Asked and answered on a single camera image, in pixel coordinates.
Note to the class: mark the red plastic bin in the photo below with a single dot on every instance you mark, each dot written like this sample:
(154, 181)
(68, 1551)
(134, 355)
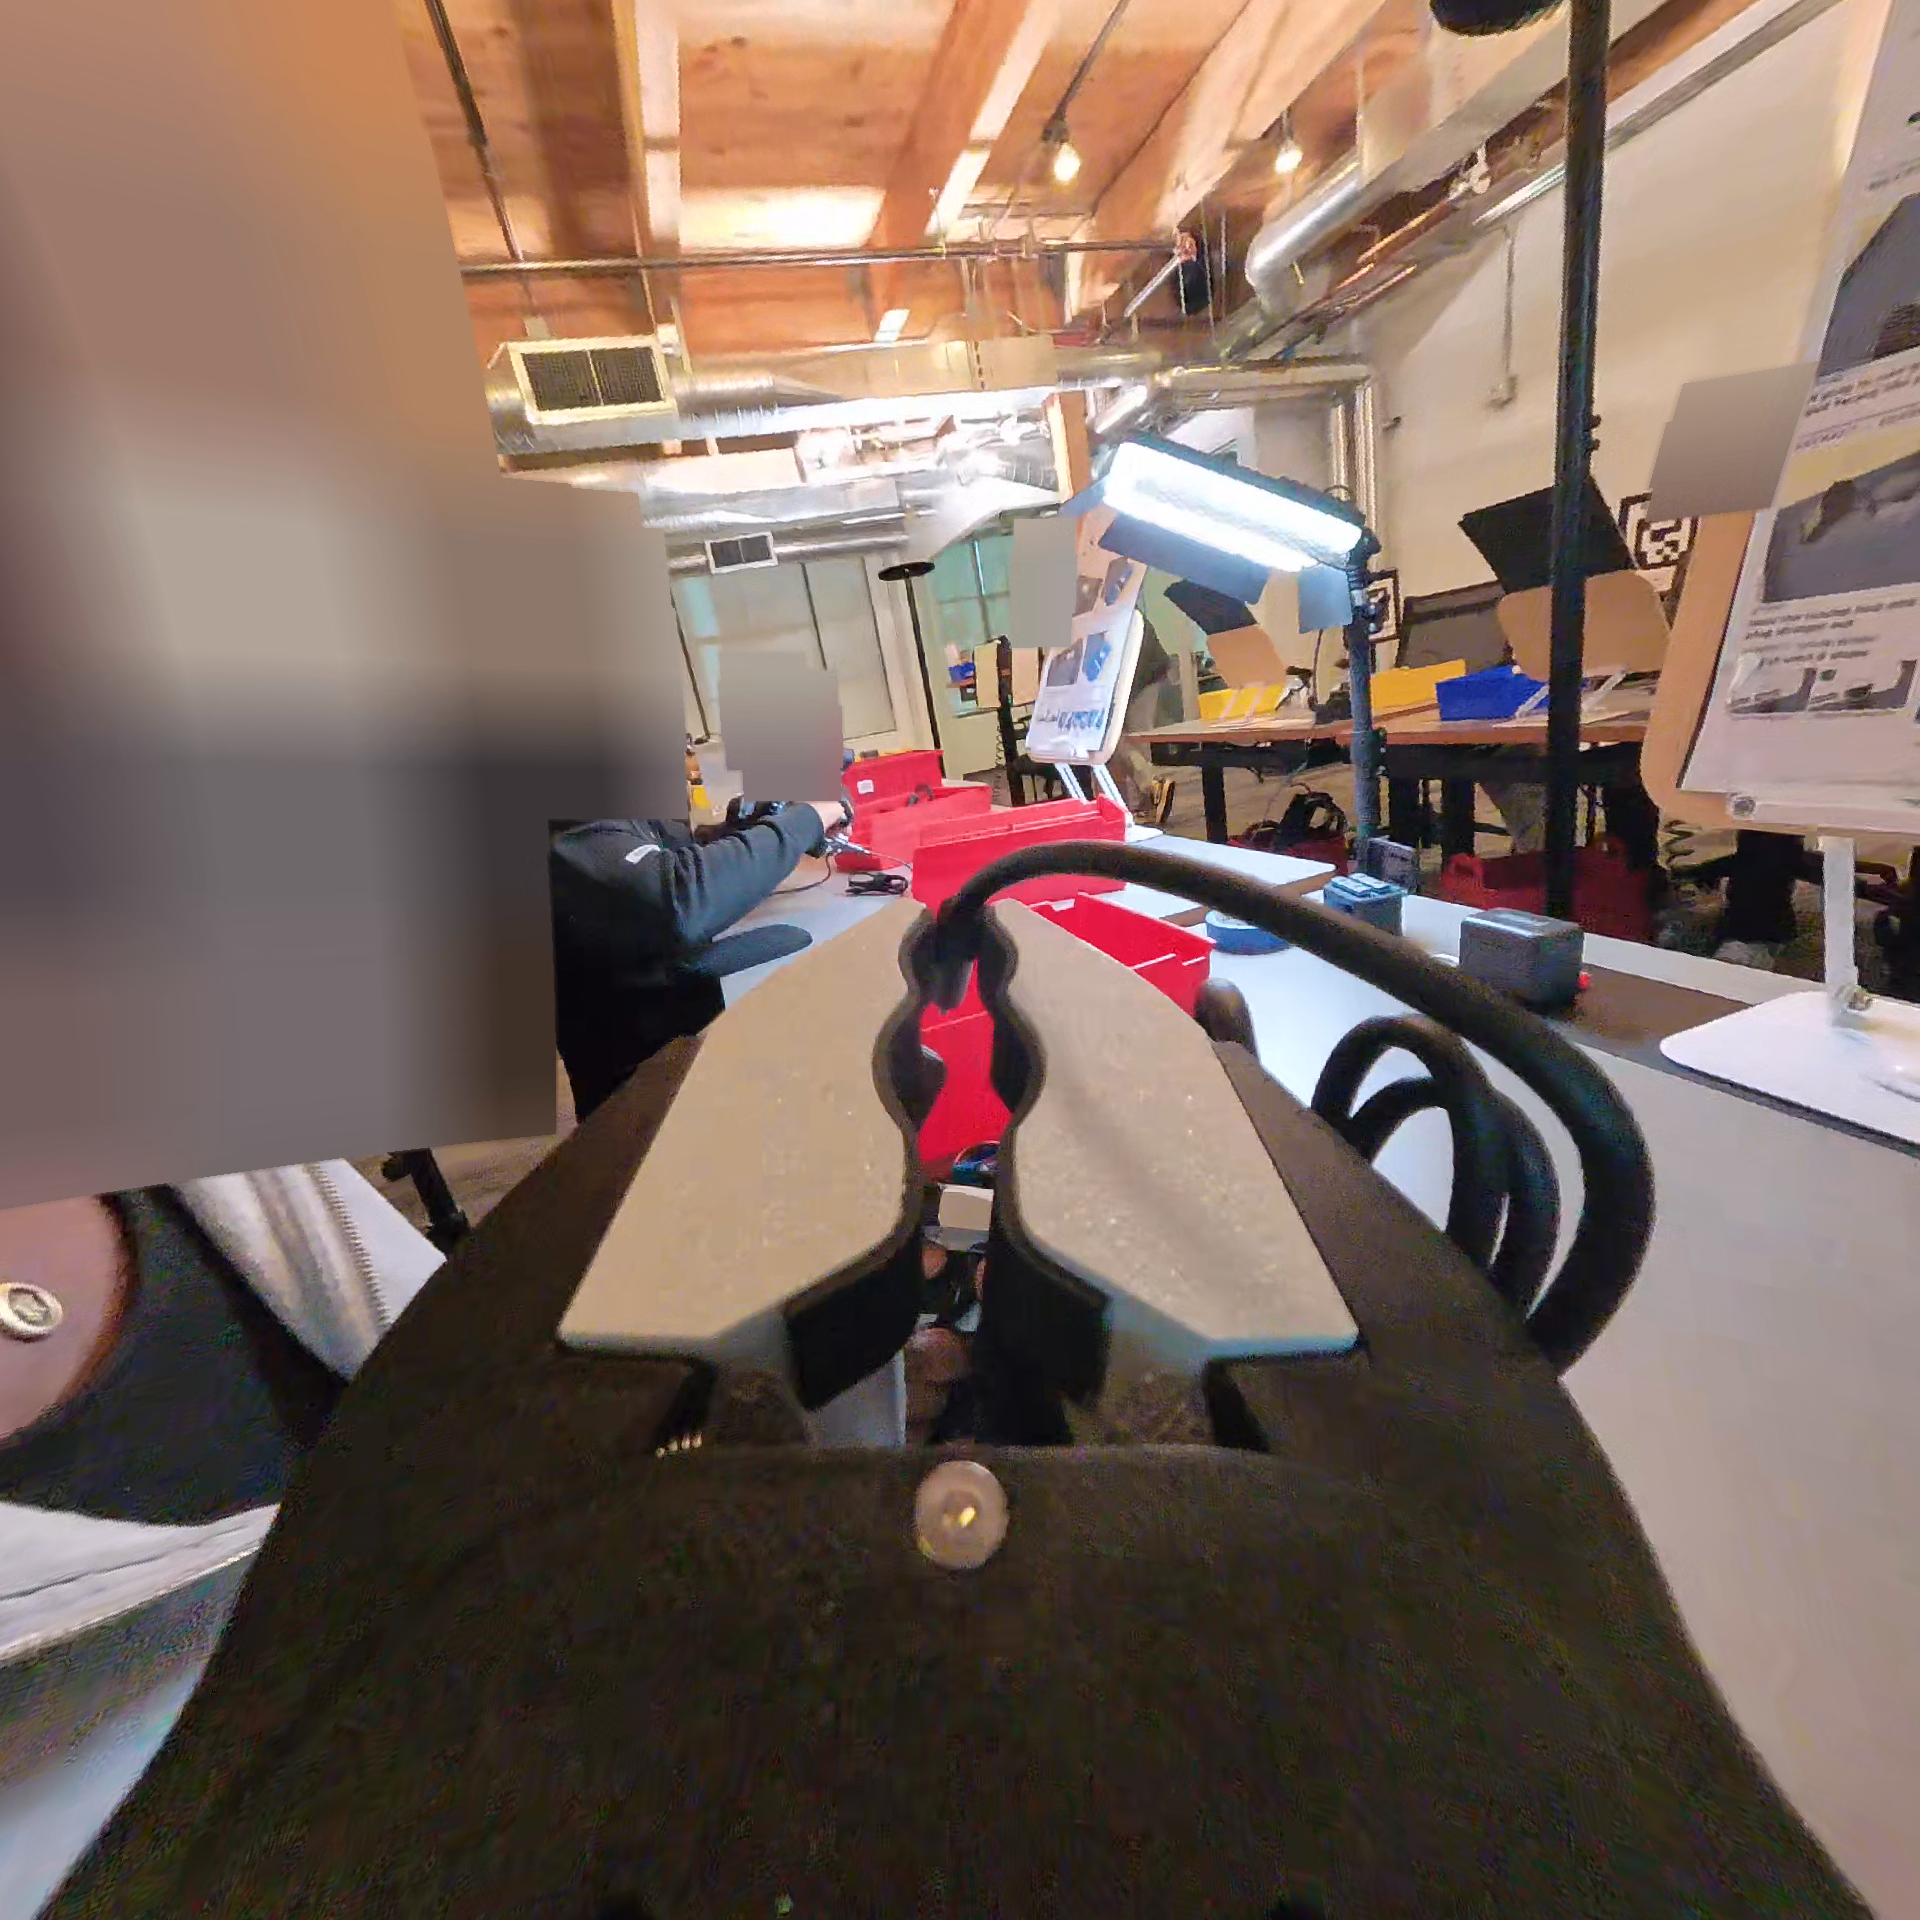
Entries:
(1020, 855)
(1149, 946)
(901, 787)

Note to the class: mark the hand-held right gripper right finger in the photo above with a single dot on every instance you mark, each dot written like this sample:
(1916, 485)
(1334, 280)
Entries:
(1156, 1186)

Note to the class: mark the yellow plastic bin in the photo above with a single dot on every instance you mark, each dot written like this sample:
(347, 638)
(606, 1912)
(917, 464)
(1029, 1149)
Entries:
(1419, 687)

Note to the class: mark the wooden board with printed sheets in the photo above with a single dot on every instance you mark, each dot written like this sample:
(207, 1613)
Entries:
(1822, 629)

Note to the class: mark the small blue-grey power adapter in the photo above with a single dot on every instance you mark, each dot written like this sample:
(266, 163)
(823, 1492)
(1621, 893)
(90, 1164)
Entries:
(1365, 906)

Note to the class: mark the white board with blue pictures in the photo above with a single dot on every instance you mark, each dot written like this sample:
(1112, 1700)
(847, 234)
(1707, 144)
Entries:
(1084, 704)

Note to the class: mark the black desk mat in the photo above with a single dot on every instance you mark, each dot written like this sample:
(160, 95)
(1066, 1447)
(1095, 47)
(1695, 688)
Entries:
(1664, 1004)

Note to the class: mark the blue plastic bin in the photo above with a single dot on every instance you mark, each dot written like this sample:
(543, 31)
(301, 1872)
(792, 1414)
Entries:
(1485, 693)

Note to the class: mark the ceiling air vent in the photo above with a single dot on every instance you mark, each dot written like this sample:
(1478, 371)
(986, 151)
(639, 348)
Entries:
(586, 375)

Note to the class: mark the black vertical pole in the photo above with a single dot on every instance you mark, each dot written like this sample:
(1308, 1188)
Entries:
(1575, 452)

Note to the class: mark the framed black-and-white tag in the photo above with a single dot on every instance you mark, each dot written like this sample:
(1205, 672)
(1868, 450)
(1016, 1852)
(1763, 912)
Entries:
(1663, 539)

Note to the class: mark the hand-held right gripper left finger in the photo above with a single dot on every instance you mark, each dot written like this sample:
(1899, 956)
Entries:
(751, 1155)

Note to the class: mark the silver ventilation duct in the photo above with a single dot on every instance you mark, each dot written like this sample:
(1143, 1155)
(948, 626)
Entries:
(1307, 240)

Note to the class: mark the wooden work table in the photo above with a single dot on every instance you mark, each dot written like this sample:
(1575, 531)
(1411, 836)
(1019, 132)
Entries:
(1276, 731)

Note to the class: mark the rectangular led light panel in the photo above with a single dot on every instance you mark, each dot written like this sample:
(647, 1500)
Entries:
(1223, 511)

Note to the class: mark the large grey power adapter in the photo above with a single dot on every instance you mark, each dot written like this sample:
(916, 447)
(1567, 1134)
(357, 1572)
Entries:
(1518, 956)

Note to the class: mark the blue tape roll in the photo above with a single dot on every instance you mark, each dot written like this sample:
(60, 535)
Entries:
(1248, 933)

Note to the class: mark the person's black shirt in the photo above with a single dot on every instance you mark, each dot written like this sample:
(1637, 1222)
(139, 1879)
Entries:
(182, 1395)

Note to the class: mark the person's grey hoodie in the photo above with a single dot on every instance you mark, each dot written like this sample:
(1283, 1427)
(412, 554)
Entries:
(301, 1245)

